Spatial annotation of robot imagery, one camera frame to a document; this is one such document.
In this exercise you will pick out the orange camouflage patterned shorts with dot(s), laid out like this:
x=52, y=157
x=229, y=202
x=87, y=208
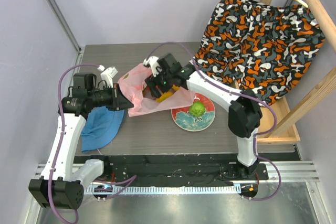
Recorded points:
x=263, y=48

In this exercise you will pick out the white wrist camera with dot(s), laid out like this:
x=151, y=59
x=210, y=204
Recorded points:
x=152, y=63
x=107, y=74

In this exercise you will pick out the green fake fruit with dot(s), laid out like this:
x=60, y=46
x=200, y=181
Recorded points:
x=197, y=109

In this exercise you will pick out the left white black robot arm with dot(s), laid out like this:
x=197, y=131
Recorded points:
x=58, y=185

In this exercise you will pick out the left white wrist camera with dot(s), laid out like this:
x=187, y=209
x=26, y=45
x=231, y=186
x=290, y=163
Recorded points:
x=107, y=74

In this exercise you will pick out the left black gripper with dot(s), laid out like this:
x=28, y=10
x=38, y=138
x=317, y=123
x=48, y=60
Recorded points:
x=118, y=100

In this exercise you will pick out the red teal floral plate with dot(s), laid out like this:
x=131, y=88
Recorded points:
x=184, y=120

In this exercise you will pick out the pink plastic bag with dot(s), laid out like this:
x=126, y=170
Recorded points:
x=132, y=85

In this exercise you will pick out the blue bucket hat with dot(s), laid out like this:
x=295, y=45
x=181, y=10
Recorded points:
x=100, y=129

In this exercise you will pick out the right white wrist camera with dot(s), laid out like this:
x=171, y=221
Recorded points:
x=152, y=63

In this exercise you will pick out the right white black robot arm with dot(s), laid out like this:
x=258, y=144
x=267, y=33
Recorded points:
x=244, y=113

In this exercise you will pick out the yellow orange fake mango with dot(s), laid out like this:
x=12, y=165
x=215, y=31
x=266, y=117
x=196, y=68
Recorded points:
x=166, y=95

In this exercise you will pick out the aluminium rail with slotted strip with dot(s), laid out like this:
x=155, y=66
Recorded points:
x=279, y=174

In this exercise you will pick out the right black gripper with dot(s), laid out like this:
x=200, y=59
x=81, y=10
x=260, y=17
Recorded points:
x=153, y=86

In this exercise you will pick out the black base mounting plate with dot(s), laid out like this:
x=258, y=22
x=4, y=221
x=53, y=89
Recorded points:
x=181, y=170

